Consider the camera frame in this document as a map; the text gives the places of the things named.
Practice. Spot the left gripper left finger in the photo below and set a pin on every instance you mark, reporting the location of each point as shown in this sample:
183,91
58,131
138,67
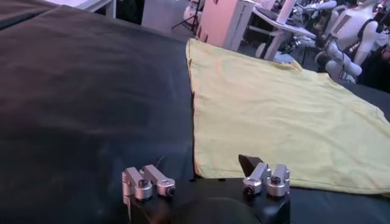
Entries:
143,185

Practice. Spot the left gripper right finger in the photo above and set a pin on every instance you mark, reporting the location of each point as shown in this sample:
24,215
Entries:
256,179

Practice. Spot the yellow-green t-shirt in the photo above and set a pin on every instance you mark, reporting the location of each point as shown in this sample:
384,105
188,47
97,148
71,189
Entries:
274,115

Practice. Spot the small white robot base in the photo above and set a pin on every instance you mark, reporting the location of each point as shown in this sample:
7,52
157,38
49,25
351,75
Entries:
190,13

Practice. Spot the white standing desk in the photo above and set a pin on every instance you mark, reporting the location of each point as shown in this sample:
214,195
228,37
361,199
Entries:
283,27

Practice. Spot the tall white cardboard box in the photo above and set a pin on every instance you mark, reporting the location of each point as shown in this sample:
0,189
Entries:
219,21

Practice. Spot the white humanoid robot with base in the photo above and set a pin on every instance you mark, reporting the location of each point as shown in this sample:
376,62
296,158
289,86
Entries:
350,24

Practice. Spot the small black tablecloth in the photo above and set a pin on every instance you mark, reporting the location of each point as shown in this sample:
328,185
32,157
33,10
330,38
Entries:
18,9

